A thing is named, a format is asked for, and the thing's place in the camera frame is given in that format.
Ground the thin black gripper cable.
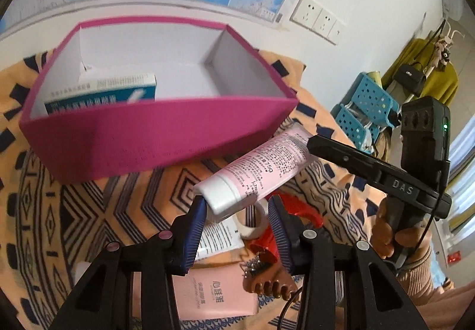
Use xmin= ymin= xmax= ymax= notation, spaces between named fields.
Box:
xmin=403 ymin=159 xmax=451 ymax=269

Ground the flat pink box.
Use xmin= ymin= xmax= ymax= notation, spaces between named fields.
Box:
xmin=172 ymin=265 xmax=258 ymax=319

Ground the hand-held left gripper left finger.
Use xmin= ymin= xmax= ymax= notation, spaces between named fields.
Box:
xmin=48 ymin=196 xmax=208 ymax=330

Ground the pink tube with white cap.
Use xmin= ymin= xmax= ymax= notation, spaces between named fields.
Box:
xmin=194 ymin=123 xmax=316 ymax=223

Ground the mustard yellow garment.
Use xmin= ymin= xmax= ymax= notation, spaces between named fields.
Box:
xmin=382 ymin=38 xmax=459 ymax=106

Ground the white coat rack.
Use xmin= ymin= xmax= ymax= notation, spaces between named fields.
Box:
xmin=423 ymin=18 xmax=464 ymax=78

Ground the white printed leaflet box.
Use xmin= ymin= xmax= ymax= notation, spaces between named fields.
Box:
xmin=195 ymin=220 xmax=246 ymax=262

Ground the white wall socket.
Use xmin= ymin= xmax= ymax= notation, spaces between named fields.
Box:
xmin=290 ymin=0 xmax=323 ymax=28
xmin=313 ymin=8 xmax=338 ymax=37

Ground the magenta cardboard box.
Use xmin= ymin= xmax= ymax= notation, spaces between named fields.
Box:
xmin=19 ymin=17 xmax=299 ymax=184

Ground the black handbag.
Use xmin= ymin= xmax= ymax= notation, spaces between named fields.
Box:
xmin=392 ymin=62 xmax=427 ymax=97

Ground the orange patterned blanket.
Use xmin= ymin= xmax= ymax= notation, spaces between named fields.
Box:
xmin=0 ymin=50 xmax=390 ymax=330

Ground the person's right forearm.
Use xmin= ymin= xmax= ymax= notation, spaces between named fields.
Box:
xmin=393 ymin=241 xmax=474 ymax=330

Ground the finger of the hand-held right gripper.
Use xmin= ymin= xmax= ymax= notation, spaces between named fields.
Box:
xmin=307 ymin=134 xmax=390 ymax=188

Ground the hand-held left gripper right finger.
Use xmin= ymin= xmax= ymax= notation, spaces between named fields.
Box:
xmin=267 ymin=194 xmax=422 ymax=330

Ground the blue perforated plastic rack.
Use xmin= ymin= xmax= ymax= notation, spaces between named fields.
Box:
xmin=330 ymin=72 xmax=401 ymax=150

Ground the small hanging plush toy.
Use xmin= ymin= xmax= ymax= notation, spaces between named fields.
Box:
xmin=436 ymin=37 xmax=451 ymax=65

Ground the red handled tool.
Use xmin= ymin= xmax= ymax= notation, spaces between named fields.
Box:
xmin=247 ymin=193 xmax=323 ymax=264

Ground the blue and white medicine box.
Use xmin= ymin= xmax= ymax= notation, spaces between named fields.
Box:
xmin=44 ymin=73 xmax=157 ymax=116

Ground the person's right hand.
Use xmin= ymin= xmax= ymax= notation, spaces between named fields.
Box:
xmin=372 ymin=198 xmax=433 ymax=261

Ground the brown wooden massage comb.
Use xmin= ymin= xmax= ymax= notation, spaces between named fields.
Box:
xmin=241 ymin=261 xmax=297 ymax=299

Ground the white wall switch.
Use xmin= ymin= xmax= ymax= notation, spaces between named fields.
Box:
xmin=328 ymin=18 xmax=344 ymax=45

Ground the white tape roll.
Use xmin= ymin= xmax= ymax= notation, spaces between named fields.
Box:
xmin=235 ymin=200 xmax=271 ymax=240

